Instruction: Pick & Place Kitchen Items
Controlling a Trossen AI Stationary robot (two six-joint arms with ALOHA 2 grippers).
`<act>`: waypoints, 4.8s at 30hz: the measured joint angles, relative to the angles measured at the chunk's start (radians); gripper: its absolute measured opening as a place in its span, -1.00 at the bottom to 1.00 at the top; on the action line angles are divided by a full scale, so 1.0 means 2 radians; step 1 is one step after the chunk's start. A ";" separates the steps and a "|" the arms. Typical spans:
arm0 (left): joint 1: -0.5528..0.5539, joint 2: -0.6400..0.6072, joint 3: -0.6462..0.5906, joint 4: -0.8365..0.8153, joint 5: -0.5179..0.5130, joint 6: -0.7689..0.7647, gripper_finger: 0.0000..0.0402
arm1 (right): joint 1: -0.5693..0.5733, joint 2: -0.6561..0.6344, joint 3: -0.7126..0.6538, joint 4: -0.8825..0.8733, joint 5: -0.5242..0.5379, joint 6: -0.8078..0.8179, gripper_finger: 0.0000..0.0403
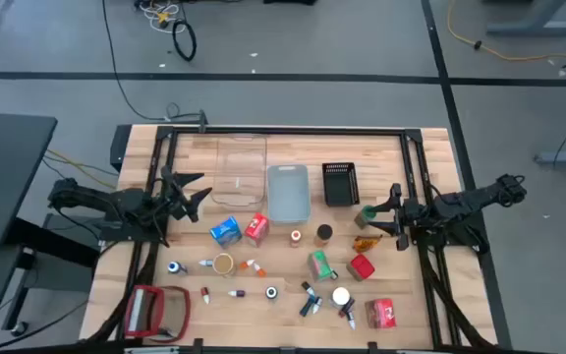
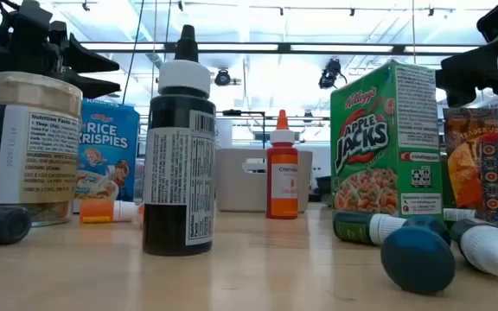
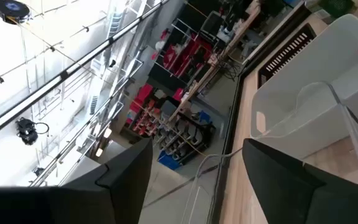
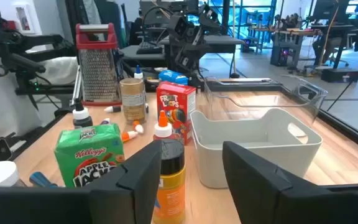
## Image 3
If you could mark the light grey plastic bin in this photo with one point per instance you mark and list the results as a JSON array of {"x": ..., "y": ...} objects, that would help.
[{"x": 306, "y": 77}]

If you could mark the clear plastic bin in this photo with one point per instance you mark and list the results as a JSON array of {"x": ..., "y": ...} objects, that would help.
[{"x": 356, "y": 143}]

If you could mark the blue storage bin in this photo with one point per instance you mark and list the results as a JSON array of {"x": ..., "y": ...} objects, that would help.
[{"x": 168, "y": 160}]

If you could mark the shelf with red bins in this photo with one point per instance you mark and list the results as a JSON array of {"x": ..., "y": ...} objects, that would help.
[{"x": 185, "y": 56}]

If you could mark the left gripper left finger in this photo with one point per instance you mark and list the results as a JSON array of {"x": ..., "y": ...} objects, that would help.
[{"x": 73, "y": 205}]

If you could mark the green plastic crate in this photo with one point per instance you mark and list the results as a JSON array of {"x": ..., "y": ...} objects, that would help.
[{"x": 337, "y": 7}]

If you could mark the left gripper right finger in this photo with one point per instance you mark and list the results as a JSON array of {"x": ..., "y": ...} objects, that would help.
[{"x": 306, "y": 202}]

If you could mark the long ceiling light bar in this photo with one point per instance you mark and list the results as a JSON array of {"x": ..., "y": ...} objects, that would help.
[{"x": 57, "y": 77}]

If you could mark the long wooden workbench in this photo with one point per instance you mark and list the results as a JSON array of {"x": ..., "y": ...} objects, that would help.
[{"x": 216, "y": 59}]

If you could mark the round black ceiling device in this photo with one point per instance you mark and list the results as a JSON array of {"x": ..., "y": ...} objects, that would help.
[{"x": 11, "y": 7}]

